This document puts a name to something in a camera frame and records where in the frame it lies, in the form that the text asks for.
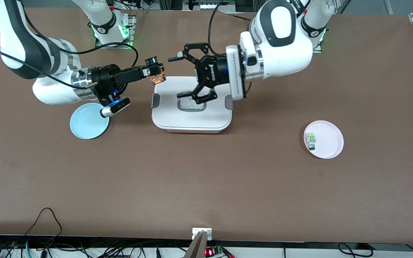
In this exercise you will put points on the grey metal wedge bar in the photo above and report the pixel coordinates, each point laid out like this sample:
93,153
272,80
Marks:
197,247

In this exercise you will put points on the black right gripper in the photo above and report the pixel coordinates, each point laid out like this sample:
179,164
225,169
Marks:
107,76

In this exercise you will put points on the white table edge bracket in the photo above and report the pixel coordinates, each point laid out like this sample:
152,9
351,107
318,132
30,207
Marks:
196,231

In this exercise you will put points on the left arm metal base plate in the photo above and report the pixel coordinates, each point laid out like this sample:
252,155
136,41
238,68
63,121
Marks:
317,48

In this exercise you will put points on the red lit electronic module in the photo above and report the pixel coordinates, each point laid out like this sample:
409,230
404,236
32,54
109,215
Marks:
212,252

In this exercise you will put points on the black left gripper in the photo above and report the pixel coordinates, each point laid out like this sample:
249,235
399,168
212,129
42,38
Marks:
214,73

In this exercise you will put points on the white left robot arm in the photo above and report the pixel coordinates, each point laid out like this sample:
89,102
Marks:
281,43

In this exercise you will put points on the white lidded lunch box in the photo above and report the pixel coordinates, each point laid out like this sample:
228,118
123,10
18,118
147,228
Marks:
192,120

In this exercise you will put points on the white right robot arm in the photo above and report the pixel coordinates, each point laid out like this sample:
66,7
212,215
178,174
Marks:
13,43

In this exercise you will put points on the black metal equipment frame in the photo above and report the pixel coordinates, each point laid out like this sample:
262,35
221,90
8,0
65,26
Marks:
195,5

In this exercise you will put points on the green and white switch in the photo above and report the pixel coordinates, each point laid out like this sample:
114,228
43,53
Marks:
312,140

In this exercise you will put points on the orange and black switch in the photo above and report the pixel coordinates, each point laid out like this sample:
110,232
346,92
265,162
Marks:
158,77

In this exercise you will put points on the pink round plate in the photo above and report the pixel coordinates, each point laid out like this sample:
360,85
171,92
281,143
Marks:
328,139

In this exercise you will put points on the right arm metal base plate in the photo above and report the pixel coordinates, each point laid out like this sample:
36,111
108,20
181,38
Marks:
133,32

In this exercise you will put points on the light blue round plate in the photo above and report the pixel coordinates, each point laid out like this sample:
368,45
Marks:
86,123

